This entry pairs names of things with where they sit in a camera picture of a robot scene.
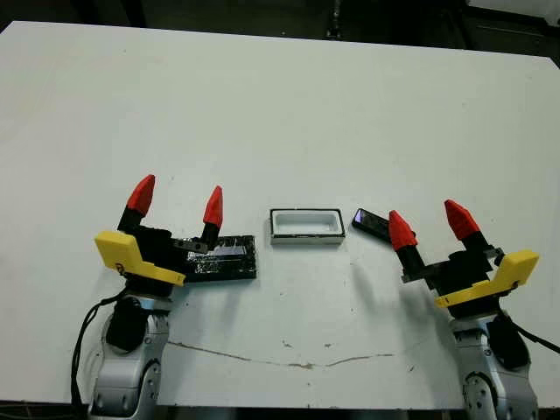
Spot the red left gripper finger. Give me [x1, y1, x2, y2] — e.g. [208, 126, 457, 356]
[116, 174, 157, 234]
[197, 185, 225, 247]

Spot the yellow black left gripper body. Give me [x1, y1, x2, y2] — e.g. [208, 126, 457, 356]
[94, 226, 210, 302]

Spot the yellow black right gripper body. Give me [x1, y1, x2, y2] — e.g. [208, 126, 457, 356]
[400, 247, 540, 319]

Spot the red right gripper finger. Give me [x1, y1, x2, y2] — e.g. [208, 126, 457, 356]
[444, 199, 491, 256]
[388, 210, 426, 281]

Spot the small black phone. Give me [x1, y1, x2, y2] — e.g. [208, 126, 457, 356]
[351, 207, 394, 241]

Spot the glossy black box lid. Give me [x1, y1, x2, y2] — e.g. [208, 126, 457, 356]
[177, 234, 260, 284]

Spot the black stand pole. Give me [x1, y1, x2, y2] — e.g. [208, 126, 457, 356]
[325, 0, 347, 39]

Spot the white board edge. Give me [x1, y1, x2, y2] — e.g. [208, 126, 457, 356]
[465, 0, 560, 8]

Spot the white camera box base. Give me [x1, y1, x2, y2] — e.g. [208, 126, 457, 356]
[268, 206, 348, 247]

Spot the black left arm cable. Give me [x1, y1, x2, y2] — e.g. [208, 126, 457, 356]
[69, 291, 132, 406]

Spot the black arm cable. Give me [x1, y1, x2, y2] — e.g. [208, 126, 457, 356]
[502, 311, 560, 352]
[69, 291, 132, 406]

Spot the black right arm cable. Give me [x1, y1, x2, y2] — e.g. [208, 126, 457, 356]
[502, 311, 560, 352]

